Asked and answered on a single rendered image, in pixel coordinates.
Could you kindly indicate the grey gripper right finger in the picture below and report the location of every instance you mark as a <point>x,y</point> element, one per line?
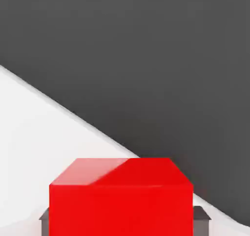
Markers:
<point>201,223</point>

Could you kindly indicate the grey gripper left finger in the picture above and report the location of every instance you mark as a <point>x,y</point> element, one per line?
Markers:
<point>45,225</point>

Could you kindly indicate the small red cube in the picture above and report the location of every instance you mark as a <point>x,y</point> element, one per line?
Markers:
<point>121,204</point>

